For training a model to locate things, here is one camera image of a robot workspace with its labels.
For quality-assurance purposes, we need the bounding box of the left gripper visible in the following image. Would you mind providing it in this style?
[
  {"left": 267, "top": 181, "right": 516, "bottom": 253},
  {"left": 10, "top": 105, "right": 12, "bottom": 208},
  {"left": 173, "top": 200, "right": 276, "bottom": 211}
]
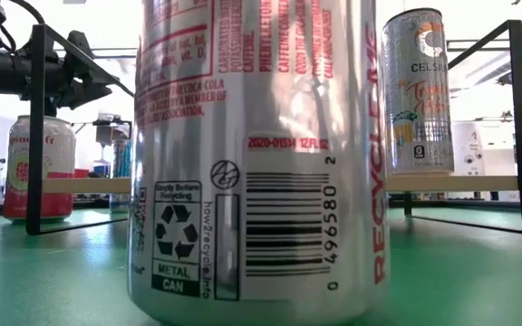
[{"left": 45, "top": 55, "right": 114, "bottom": 111}]

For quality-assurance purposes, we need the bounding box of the blue silver Red Bull can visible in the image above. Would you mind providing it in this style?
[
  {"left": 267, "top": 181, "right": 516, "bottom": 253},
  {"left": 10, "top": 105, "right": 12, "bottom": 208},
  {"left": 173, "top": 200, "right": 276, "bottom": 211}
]
[{"left": 109, "top": 138, "right": 133, "bottom": 214}]

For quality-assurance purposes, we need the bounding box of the silver Diet Coke can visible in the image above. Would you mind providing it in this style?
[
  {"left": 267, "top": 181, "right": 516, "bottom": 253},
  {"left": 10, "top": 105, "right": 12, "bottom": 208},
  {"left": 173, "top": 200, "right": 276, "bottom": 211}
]
[{"left": 127, "top": 0, "right": 392, "bottom": 326}]

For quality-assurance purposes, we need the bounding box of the white Celsius can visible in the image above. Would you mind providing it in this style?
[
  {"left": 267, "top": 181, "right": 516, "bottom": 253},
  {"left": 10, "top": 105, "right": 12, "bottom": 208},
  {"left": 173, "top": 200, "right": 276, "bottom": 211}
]
[{"left": 381, "top": 7, "right": 456, "bottom": 177}]

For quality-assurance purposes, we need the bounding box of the white red Spindrift can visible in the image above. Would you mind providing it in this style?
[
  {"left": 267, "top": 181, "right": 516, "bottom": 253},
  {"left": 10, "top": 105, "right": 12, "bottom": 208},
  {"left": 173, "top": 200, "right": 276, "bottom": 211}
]
[{"left": 2, "top": 114, "right": 77, "bottom": 225}]

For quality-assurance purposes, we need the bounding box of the white structural column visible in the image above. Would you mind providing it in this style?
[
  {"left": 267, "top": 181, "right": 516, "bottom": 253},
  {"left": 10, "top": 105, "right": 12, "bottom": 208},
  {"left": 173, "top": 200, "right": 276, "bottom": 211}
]
[{"left": 452, "top": 120, "right": 487, "bottom": 177}]

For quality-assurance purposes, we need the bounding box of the green table mat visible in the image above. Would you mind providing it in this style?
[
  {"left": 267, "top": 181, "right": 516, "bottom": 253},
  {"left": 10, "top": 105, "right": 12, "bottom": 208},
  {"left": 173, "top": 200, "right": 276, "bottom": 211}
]
[{"left": 0, "top": 206, "right": 522, "bottom": 326}]

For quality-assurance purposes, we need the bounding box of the wooden shelf black metal frame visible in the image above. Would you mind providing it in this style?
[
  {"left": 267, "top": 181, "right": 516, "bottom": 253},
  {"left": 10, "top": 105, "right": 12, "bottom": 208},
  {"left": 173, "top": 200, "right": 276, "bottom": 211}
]
[{"left": 24, "top": 18, "right": 522, "bottom": 236}]

